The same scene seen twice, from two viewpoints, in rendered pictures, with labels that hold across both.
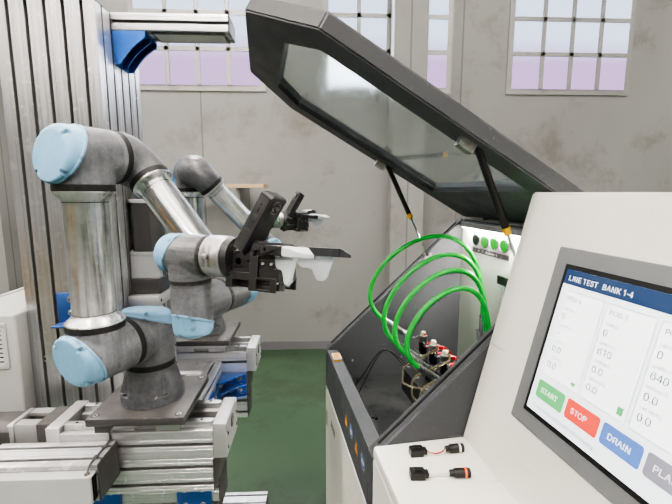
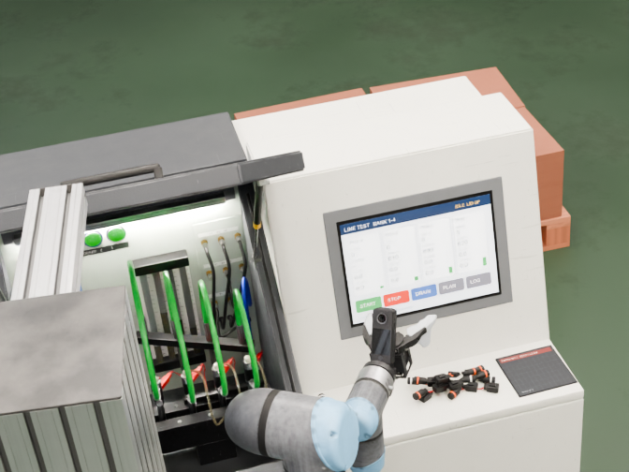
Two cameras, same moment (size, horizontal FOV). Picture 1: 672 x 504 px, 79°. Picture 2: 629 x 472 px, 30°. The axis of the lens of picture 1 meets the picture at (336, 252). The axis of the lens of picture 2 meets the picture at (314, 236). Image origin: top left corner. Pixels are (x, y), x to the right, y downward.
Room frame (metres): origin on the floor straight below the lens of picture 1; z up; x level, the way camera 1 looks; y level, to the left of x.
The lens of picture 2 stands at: (0.83, 2.00, 3.02)
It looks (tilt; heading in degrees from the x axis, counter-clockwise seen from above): 34 degrees down; 270
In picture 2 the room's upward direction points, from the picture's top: 6 degrees counter-clockwise
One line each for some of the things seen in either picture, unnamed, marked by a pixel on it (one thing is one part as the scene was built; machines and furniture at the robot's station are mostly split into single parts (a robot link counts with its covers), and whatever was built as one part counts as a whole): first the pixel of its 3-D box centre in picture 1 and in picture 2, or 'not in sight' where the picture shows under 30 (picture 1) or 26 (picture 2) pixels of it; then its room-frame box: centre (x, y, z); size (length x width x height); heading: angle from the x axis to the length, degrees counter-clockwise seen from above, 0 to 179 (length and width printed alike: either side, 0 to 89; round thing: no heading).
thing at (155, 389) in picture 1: (152, 376); not in sight; (0.99, 0.47, 1.09); 0.15 x 0.15 x 0.10
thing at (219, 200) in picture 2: (505, 230); (121, 218); (1.30, -0.54, 1.43); 0.54 x 0.03 x 0.02; 10
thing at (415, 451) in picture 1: (436, 449); not in sight; (0.83, -0.22, 0.99); 0.12 x 0.02 x 0.02; 96
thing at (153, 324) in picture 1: (146, 333); not in sight; (0.98, 0.47, 1.20); 0.13 x 0.12 x 0.14; 157
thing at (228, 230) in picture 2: not in sight; (225, 271); (1.06, -0.58, 1.20); 0.13 x 0.03 x 0.31; 10
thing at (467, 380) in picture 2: not in sight; (452, 381); (0.50, -0.26, 1.01); 0.23 x 0.11 x 0.06; 10
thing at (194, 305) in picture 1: (198, 304); (358, 445); (0.78, 0.27, 1.34); 0.11 x 0.08 x 0.11; 157
